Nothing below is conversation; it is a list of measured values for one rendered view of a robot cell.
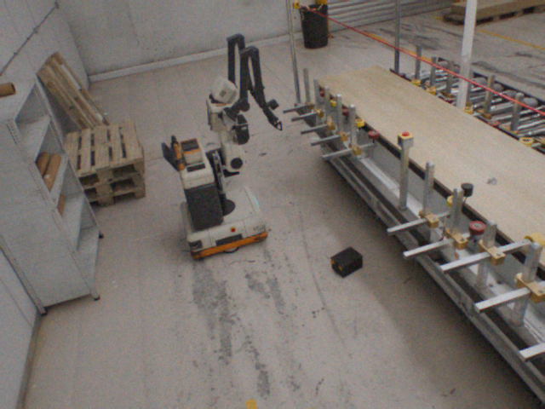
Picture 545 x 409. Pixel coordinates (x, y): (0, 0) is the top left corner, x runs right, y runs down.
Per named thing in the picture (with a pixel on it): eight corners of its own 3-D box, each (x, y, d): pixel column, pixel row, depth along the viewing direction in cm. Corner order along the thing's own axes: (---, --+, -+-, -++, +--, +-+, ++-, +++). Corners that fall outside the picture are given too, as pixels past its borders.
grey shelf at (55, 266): (42, 316, 348) (-68, 135, 262) (55, 248, 422) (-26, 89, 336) (100, 299, 355) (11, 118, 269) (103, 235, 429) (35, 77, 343)
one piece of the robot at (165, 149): (182, 180, 347) (163, 159, 334) (178, 160, 376) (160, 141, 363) (194, 171, 346) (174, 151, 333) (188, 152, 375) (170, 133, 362)
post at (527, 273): (514, 328, 203) (536, 247, 176) (509, 323, 206) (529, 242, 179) (521, 325, 203) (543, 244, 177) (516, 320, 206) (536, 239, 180)
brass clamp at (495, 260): (493, 267, 204) (495, 258, 201) (474, 249, 215) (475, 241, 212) (505, 262, 205) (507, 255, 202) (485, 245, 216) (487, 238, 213)
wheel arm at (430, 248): (405, 262, 228) (406, 256, 226) (402, 257, 231) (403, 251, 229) (480, 239, 235) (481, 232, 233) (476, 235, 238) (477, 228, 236)
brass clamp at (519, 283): (534, 304, 184) (536, 296, 181) (511, 283, 195) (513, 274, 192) (547, 300, 185) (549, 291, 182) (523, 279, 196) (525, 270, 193)
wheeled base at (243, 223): (192, 262, 373) (186, 239, 359) (184, 221, 425) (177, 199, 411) (269, 240, 384) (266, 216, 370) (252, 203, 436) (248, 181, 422)
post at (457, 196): (449, 263, 245) (457, 190, 218) (444, 260, 248) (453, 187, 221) (454, 262, 245) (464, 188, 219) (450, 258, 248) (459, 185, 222)
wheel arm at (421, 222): (388, 237, 251) (389, 231, 249) (386, 233, 254) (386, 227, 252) (457, 217, 258) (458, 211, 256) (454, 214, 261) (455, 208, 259)
